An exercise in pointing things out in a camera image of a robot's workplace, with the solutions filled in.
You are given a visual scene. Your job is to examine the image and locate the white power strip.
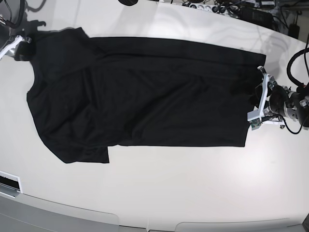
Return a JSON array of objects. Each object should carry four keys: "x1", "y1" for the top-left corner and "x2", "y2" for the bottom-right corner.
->
[{"x1": 182, "y1": 1, "x2": 224, "y2": 14}]

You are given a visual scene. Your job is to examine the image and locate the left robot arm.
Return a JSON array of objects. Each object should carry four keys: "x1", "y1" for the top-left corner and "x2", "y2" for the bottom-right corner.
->
[{"x1": 247, "y1": 32, "x2": 309, "y2": 134}]

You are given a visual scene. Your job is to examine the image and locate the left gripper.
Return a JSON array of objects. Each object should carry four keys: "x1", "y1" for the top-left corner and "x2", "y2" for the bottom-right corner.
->
[{"x1": 257, "y1": 66, "x2": 294, "y2": 126}]

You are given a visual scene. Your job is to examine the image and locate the black t-shirt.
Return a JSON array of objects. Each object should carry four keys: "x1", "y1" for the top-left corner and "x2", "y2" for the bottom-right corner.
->
[{"x1": 27, "y1": 28, "x2": 266, "y2": 163}]

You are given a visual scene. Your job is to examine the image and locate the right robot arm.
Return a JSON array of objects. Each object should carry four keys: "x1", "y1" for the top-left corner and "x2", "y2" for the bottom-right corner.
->
[{"x1": 0, "y1": 0, "x2": 33, "y2": 61}]

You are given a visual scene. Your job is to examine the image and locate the small black adapter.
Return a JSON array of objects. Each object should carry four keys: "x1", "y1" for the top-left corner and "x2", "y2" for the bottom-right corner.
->
[{"x1": 288, "y1": 23, "x2": 300, "y2": 39}]

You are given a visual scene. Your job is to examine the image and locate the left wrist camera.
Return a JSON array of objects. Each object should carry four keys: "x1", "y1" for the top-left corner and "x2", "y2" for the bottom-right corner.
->
[{"x1": 247, "y1": 110, "x2": 262, "y2": 130}]

